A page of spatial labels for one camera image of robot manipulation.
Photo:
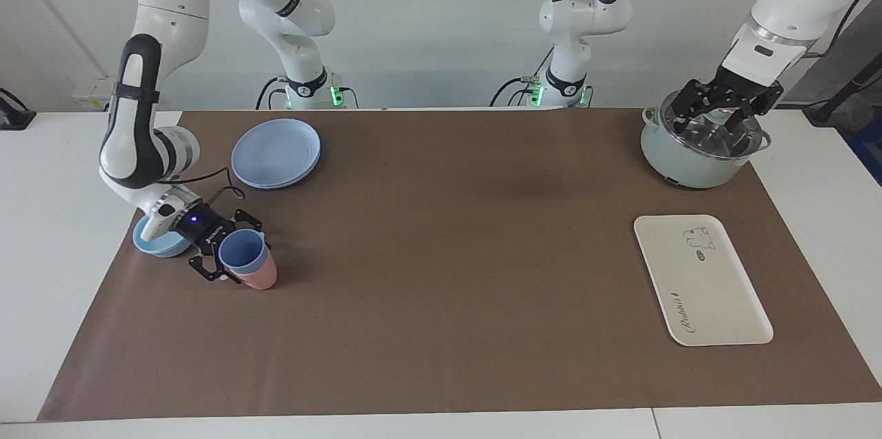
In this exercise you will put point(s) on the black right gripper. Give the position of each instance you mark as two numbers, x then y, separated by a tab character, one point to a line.
203	229

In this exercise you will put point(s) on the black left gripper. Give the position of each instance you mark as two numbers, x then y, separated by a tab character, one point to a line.
741	93

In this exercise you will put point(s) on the blue ribbed cup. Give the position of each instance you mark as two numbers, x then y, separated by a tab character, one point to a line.
241	249

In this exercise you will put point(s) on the pink cup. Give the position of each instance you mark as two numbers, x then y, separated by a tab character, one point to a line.
260	278

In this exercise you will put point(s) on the cream tray with rabbit print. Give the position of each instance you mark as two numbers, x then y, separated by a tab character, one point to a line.
703	280

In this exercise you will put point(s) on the glass pot lid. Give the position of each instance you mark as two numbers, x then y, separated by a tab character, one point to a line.
710	144

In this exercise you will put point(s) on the pale green cooking pot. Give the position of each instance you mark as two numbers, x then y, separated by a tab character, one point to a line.
682	167

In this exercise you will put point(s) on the light blue bowl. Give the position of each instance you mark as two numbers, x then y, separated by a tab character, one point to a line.
155	247

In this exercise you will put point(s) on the blue plate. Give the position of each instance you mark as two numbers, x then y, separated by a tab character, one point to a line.
275	153

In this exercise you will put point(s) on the black stand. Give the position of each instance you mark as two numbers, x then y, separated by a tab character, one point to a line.
837	98

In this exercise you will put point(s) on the blue crate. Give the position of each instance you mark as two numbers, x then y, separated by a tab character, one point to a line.
869	149

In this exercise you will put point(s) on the white power strip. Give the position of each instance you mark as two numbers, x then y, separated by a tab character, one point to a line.
93	100

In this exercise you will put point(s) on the brown table mat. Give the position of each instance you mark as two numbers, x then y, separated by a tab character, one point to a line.
448	287

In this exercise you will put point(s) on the black clamp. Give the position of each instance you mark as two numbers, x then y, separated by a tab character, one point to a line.
14	115

